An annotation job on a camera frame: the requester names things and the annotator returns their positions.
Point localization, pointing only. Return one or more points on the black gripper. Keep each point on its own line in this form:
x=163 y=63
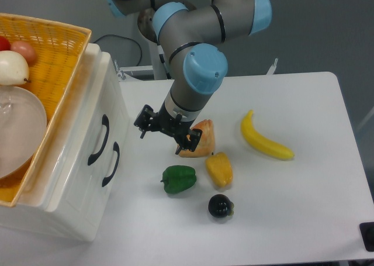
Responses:
x=186 y=138

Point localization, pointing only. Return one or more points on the black top drawer handle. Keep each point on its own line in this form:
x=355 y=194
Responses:
x=101 y=140

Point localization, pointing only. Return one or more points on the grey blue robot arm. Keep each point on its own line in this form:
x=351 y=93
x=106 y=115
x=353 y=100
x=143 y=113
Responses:
x=189 y=40

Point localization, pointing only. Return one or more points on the white drawer cabinet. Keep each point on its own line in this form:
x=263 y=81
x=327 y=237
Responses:
x=30 y=212

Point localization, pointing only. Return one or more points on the toy bread croissant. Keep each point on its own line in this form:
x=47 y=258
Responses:
x=206 y=144

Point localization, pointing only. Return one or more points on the green bell pepper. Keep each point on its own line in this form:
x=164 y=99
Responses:
x=178 y=178

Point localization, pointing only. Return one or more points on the yellow bell pepper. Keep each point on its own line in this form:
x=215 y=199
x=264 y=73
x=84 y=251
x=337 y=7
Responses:
x=219 y=169

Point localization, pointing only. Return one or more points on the dark purple eggplant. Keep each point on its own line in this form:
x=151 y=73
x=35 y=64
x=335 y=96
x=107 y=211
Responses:
x=220 y=206

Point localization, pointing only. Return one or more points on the yellow banana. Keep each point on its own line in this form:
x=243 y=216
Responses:
x=262 y=143

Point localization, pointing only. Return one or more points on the yellow woven basket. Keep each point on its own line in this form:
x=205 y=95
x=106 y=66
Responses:
x=60 y=47

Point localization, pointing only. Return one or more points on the pink plate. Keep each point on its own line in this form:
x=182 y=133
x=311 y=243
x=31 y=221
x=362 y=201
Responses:
x=23 y=127

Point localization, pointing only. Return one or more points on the pink peach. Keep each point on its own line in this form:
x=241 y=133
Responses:
x=26 y=50

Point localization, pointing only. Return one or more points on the white pear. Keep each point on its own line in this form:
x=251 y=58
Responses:
x=14 y=69

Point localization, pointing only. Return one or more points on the red tomato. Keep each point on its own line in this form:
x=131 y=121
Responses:
x=4 y=44

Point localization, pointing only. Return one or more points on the black corner device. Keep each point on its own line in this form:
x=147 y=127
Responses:
x=367 y=233

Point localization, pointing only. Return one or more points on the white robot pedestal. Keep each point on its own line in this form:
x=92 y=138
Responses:
x=145 y=27

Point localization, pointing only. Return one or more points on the metal base bracket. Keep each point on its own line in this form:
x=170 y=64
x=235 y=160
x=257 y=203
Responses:
x=143 y=73

